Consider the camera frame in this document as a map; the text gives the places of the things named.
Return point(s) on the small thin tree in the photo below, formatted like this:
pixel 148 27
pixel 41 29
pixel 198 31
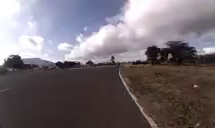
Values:
pixel 112 59

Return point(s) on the dark bushes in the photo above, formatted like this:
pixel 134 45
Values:
pixel 67 64

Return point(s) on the dark grey asphalt road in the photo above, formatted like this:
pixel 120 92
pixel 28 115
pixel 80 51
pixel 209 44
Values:
pixel 71 96

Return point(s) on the pale concrete kerb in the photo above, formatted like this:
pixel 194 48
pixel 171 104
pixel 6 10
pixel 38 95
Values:
pixel 137 103

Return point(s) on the building with grey roof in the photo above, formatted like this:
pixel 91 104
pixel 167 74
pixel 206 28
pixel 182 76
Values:
pixel 36 61

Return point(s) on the clump of dark trees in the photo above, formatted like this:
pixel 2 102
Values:
pixel 180 51

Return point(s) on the dry brown grass field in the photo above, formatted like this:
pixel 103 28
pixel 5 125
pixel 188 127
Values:
pixel 175 98

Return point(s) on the dark round tree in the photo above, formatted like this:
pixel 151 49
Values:
pixel 13 61

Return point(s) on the dark row of trees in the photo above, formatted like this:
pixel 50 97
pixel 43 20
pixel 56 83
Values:
pixel 210 59

